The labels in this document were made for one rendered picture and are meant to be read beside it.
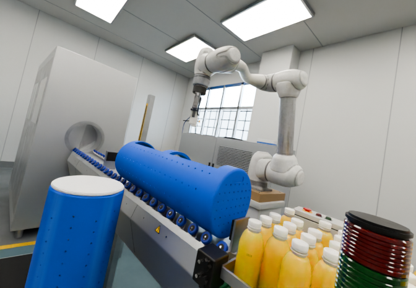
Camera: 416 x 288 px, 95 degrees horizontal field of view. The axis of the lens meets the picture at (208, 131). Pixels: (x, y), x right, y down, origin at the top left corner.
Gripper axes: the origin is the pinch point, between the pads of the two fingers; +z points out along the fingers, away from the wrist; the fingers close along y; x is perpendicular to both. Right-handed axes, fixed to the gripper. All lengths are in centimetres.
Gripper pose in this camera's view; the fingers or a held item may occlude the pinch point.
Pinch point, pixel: (192, 123)
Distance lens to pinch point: 103.1
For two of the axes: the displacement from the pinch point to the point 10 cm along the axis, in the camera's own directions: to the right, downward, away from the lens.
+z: -1.9, 9.8, -0.6
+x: -9.8, -1.9, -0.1
